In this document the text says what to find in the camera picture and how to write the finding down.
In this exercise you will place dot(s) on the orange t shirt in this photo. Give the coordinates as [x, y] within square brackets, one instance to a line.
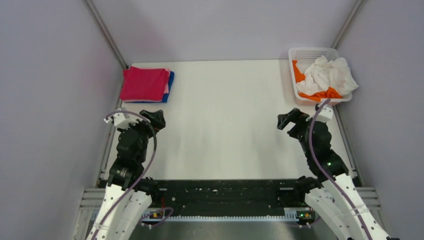
[302, 87]

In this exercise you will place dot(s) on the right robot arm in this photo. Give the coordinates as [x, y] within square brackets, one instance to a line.
[330, 192]

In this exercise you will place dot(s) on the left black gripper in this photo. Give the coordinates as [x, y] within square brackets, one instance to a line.
[157, 121]

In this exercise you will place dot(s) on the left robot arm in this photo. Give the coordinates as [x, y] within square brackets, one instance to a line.
[128, 192]

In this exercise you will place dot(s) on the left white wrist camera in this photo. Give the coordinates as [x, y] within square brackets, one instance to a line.
[120, 118]

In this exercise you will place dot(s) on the right aluminium frame post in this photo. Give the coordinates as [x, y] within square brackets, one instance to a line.
[358, 6]

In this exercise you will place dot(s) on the red folded t shirt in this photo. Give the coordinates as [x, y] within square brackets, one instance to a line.
[144, 83]

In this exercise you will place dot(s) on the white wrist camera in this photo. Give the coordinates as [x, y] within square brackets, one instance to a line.
[325, 115]
[120, 118]

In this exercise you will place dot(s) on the white t shirt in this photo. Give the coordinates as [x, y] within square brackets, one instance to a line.
[324, 73]

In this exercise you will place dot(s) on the left aluminium frame post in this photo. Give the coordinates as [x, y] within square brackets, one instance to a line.
[98, 20]

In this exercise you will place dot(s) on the aluminium frame post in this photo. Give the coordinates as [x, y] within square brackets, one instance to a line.
[98, 20]
[358, 6]

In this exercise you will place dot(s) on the white plastic basket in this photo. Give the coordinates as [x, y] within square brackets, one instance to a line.
[305, 56]

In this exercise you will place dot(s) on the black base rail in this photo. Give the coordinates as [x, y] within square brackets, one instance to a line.
[229, 198]

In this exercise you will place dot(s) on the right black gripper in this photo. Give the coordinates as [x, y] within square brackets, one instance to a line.
[295, 115]

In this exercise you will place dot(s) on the pink folded t shirt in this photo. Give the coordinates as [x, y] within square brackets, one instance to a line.
[167, 86]

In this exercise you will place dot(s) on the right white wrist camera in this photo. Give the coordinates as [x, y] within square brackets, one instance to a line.
[325, 115]

